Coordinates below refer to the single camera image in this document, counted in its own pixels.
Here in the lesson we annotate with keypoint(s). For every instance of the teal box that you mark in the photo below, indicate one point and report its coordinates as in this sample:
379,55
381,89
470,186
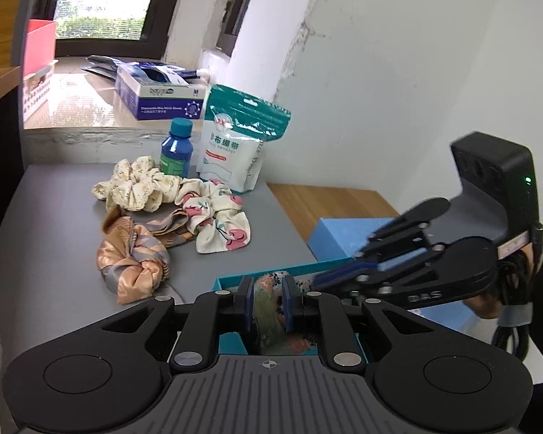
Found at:
230,344

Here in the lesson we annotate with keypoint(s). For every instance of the stone windowsill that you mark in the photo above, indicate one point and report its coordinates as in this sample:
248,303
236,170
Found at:
81,104

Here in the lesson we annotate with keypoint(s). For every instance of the multicolour patterned scrunchie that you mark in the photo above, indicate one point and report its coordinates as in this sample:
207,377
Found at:
269,312

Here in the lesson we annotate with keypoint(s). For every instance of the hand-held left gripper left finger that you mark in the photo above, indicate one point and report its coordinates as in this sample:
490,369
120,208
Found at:
246,299

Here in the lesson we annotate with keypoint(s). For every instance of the large window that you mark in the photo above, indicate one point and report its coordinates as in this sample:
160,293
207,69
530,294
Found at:
104,4

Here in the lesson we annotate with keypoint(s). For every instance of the person's right hand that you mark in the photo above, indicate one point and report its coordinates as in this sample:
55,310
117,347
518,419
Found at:
484,309

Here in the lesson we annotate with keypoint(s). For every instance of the blue bottle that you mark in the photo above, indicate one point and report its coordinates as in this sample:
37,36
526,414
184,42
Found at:
174,153

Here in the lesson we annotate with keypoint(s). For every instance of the cream floral scrunchie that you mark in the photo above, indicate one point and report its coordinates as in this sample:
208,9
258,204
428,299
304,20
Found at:
135,185

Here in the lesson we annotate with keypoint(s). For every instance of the blue glove box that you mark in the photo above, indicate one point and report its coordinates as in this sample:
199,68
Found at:
163,99

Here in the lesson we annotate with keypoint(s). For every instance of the grey desktop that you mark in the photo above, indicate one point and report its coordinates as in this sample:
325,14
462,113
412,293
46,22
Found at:
49,235

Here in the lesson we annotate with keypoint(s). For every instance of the blue tube with white cap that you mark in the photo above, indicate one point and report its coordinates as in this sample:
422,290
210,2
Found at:
185,72

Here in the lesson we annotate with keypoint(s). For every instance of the white teal bandage packet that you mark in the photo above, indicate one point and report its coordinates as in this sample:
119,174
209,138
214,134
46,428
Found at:
230,153

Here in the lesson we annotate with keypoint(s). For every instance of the white cherry print scrunchie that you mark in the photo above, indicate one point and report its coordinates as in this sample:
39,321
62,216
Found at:
217,226

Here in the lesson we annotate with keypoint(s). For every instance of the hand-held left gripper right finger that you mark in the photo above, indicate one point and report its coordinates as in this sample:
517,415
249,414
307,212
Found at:
289,304

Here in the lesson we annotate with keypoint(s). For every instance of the dark blue packet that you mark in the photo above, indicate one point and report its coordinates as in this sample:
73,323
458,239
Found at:
102,61

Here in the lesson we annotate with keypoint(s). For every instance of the red box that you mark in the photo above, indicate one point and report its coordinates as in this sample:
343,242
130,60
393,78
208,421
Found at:
38,45

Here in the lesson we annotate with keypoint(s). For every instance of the wooden shelf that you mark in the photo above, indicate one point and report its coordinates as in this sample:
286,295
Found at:
0,31

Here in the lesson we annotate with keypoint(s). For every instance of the white perforated basket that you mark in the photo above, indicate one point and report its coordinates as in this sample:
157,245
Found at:
36,95

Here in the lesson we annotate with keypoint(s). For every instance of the orange grey striped scrunchie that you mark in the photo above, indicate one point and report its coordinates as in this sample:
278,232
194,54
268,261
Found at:
126,262

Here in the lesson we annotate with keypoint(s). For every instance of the narrow window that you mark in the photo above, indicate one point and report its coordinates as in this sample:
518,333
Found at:
242,9

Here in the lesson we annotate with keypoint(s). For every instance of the brown patterned scrunchie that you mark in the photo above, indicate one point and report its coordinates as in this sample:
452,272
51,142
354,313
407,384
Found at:
172,228

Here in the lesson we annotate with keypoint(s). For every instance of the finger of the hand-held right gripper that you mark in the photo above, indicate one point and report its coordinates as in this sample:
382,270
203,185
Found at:
364,260
339,276

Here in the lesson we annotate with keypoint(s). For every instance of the light blue box lid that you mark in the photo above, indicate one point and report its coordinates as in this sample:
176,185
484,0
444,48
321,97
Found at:
339,235

